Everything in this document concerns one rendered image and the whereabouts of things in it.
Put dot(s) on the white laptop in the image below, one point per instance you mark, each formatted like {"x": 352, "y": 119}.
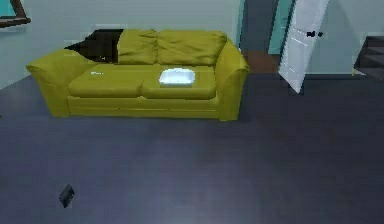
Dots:
{"x": 176, "y": 77}

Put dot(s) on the yellow-green sofa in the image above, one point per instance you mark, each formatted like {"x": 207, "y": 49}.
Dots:
{"x": 146, "y": 90}

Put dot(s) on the small white remote control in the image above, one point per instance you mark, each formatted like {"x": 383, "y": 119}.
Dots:
{"x": 96, "y": 73}

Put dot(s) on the white room door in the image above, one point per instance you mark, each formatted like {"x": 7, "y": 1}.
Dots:
{"x": 301, "y": 43}

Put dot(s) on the small dark flat object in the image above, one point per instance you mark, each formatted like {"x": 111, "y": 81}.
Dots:
{"x": 67, "y": 195}

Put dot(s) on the dark framed picture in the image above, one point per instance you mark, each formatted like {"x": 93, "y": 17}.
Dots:
{"x": 13, "y": 15}

